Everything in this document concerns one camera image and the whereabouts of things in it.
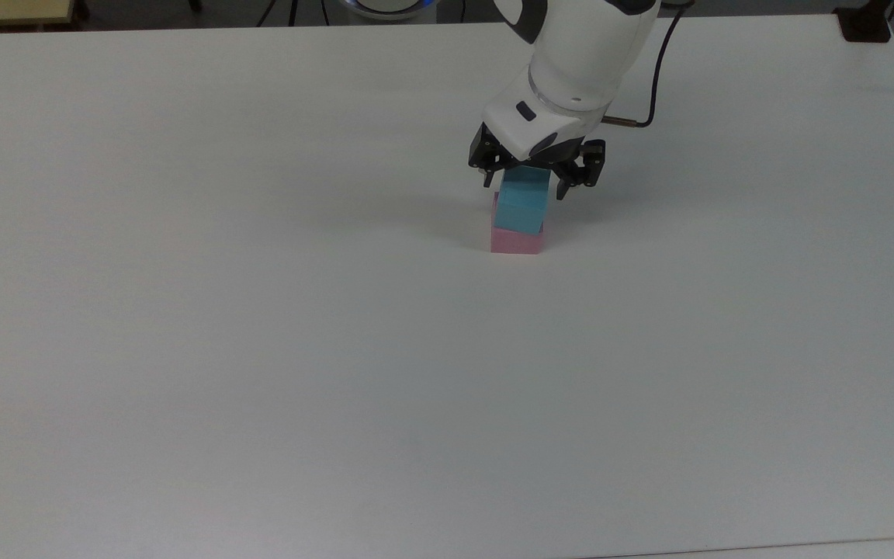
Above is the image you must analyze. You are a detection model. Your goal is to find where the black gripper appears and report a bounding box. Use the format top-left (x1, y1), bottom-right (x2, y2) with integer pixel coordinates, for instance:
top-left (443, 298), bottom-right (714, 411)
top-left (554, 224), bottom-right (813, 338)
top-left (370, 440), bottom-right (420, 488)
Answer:
top-left (468, 122), bottom-right (608, 202)

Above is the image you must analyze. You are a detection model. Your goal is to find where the blue cube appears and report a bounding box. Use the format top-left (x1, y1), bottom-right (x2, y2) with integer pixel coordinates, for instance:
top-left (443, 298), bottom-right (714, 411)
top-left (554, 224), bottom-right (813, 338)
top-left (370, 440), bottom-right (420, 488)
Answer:
top-left (494, 165), bottom-right (553, 236)

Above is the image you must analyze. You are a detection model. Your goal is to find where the pink cube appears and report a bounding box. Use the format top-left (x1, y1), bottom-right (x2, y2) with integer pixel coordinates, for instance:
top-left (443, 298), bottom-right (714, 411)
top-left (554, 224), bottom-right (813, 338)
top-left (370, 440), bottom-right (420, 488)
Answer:
top-left (490, 192), bottom-right (547, 255)

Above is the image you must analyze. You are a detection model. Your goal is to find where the wooden table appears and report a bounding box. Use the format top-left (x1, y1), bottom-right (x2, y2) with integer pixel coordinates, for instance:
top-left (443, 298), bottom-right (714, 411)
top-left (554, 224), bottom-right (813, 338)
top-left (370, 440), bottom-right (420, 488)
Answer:
top-left (0, 0), bottom-right (80, 31)

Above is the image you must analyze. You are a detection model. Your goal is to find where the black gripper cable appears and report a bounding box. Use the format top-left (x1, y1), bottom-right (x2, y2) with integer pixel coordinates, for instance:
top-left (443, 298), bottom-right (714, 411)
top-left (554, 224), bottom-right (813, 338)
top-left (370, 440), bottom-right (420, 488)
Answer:
top-left (600, 0), bottom-right (689, 130)

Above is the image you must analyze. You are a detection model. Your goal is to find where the black camera stand base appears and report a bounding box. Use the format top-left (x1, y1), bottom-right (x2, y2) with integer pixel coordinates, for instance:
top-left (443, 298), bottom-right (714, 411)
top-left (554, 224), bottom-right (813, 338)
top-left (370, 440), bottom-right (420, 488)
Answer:
top-left (835, 0), bottom-right (894, 44)

